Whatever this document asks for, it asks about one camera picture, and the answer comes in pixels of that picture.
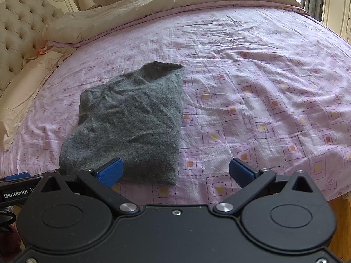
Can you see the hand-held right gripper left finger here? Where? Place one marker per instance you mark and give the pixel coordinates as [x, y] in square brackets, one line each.
[111, 173]

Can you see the cream tufted headboard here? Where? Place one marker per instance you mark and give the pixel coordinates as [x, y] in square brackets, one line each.
[24, 19]

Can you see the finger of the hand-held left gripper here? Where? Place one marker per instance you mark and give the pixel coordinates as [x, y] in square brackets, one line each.
[15, 176]

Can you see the grey knit sweater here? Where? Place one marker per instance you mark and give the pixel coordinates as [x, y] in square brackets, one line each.
[126, 120]

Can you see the cream pillow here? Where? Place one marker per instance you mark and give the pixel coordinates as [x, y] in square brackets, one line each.
[24, 87]

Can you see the pink patterned bedsheet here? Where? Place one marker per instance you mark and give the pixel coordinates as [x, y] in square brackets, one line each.
[260, 87]

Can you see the cream wardrobe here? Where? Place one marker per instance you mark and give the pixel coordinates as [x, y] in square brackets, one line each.
[338, 8]

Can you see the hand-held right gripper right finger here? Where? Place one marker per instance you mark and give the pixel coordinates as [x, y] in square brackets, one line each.
[240, 172]

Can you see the cream duvet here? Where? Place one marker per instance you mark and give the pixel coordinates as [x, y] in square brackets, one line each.
[178, 0]

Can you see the cream bedside lamp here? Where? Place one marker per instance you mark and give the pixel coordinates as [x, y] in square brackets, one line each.
[85, 1]

